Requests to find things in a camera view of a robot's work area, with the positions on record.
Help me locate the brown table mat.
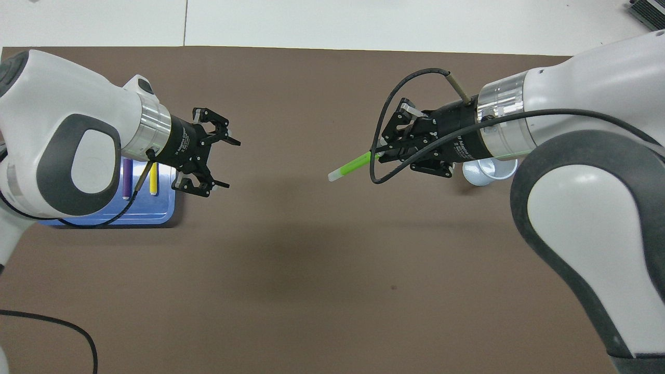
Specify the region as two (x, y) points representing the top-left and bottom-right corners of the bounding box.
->
(0, 46), (619, 374)

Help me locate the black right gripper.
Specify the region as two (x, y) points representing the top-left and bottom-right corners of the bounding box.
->
(375, 98), (493, 179)

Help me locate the blue plastic tray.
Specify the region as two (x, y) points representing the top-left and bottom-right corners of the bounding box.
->
(39, 156), (176, 228)

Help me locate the green pen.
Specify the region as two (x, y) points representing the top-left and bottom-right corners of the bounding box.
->
(328, 152), (382, 182)

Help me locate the grey ribbed device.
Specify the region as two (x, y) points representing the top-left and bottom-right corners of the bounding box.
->
(627, 0), (665, 31)

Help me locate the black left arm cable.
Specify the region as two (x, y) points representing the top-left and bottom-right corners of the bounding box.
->
(0, 148), (156, 374)

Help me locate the clear plastic cup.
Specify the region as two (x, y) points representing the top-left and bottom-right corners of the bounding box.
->
(461, 158), (518, 186)

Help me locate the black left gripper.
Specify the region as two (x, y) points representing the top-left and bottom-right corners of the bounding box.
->
(156, 108), (241, 198)

